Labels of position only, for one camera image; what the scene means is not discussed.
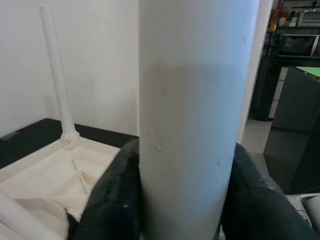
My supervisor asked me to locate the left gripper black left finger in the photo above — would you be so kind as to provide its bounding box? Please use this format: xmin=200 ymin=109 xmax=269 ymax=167
xmin=65 ymin=137 xmax=142 ymax=240

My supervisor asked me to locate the white plastic table top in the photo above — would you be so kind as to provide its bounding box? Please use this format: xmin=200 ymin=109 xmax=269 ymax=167
xmin=0 ymin=141 xmax=123 ymax=240

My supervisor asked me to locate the white plastic table leg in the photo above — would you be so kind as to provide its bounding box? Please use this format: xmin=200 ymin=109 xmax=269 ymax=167
xmin=0 ymin=191 xmax=57 ymax=240
xmin=38 ymin=4 xmax=81 ymax=151
xmin=138 ymin=0 xmax=261 ymax=240

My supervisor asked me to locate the black tablecloth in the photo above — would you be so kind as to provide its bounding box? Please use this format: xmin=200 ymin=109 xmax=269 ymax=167
xmin=0 ymin=117 xmax=140 ymax=171

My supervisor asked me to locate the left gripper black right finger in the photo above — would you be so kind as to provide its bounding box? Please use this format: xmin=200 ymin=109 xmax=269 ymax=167
xmin=219 ymin=143 xmax=316 ymax=240

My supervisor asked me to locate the dark grey cabinet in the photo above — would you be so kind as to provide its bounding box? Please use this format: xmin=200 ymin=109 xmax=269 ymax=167
xmin=263 ymin=66 xmax=320 ymax=195

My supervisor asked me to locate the silver toaster oven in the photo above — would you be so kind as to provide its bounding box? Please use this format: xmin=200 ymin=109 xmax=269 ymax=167
xmin=296 ymin=9 xmax=320 ymax=27

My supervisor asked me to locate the black microwave oven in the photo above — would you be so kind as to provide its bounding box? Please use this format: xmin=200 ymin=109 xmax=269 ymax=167
xmin=277 ymin=33 xmax=320 ymax=57

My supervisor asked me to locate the green board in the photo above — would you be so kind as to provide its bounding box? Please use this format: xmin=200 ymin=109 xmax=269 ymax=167
xmin=297 ymin=65 xmax=320 ymax=82

